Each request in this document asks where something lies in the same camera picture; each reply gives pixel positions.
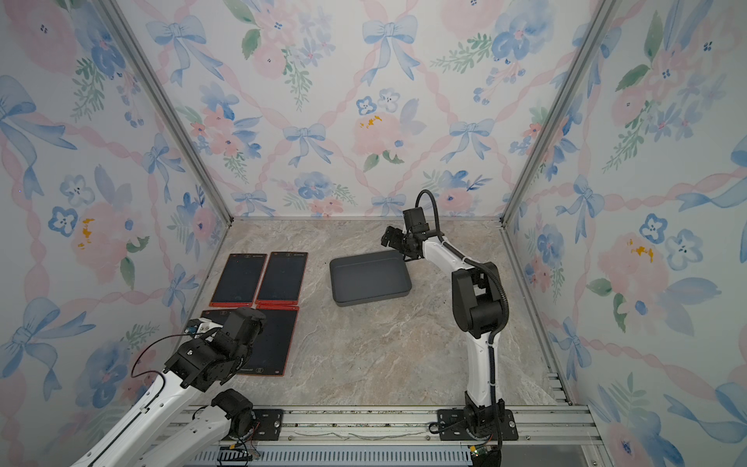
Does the red writing tablet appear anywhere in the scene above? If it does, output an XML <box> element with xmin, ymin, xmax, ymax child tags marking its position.
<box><xmin>255</xmin><ymin>251</ymin><xmax>309</xmax><ymax>309</ymax></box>
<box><xmin>238</xmin><ymin>309</ymin><xmax>299</xmax><ymax>377</ymax></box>
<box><xmin>209</xmin><ymin>253</ymin><xmax>268</xmax><ymax>307</ymax></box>
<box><xmin>196</xmin><ymin>309</ymin><xmax>233</xmax><ymax>339</ymax></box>

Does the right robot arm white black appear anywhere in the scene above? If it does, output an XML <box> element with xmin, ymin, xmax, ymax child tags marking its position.
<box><xmin>381</xmin><ymin>226</ymin><xmax>510</xmax><ymax>442</ymax></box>

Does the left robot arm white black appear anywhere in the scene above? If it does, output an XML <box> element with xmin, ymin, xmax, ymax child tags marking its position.
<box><xmin>74</xmin><ymin>307</ymin><xmax>267</xmax><ymax>466</ymax></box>

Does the dark grey storage box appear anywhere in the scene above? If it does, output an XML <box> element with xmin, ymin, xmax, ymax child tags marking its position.
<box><xmin>330</xmin><ymin>250</ymin><xmax>412</xmax><ymax>307</ymax></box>

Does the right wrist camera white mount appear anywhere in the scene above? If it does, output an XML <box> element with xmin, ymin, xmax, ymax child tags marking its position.
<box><xmin>403</xmin><ymin>207</ymin><xmax>430</xmax><ymax>235</ymax></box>

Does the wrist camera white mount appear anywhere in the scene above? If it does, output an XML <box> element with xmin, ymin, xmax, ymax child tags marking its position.
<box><xmin>183</xmin><ymin>319</ymin><xmax>212</xmax><ymax>339</ymax></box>
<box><xmin>403</xmin><ymin>207</ymin><xmax>430</xmax><ymax>235</ymax></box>

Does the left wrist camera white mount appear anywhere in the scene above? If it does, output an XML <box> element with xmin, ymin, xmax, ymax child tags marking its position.
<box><xmin>183</xmin><ymin>319</ymin><xmax>212</xmax><ymax>339</ymax></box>

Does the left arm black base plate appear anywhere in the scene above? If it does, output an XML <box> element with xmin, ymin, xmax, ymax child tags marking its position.
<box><xmin>230</xmin><ymin>409</ymin><xmax>284</xmax><ymax>442</ymax></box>

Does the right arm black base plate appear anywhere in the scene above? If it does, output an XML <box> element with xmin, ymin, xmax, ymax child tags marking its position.
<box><xmin>429</xmin><ymin>409</ymin><xmax>519</xmax><ymax>443</ymax></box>

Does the grey slotted cable duct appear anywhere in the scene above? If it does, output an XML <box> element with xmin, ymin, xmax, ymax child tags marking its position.
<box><xmin>185</xmin><ymin>446</ymin><xmax>473</xmax><ymax>466</ymax></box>

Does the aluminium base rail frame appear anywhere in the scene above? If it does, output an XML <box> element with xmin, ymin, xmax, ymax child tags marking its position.
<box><xmin>157</xmin><ymin>406</ymin><xmax>612</xmax><ymax>466</ymax></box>

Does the right aluminium corner post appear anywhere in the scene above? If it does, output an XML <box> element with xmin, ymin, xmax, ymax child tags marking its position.
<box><xmin>500</xmin><ymin>0</ymin><xmax>619</xmax><ymax>226</ymax></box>

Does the aluminium corner post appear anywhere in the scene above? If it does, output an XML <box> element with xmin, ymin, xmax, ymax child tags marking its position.
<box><xmin>92</xmin><ymin>0</ymin><xmax>235</xmax><ymax>226</ymax></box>
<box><xmin>500</xmin><ymin>0</ymin><xmax>619</xmax><ymax>226</ymax></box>

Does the left aluminium corner post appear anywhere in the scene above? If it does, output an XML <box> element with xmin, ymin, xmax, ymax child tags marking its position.
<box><xmin>92</xmin><ymin>0</ymin><xmax>235</xmax><ymax>226</ymax></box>

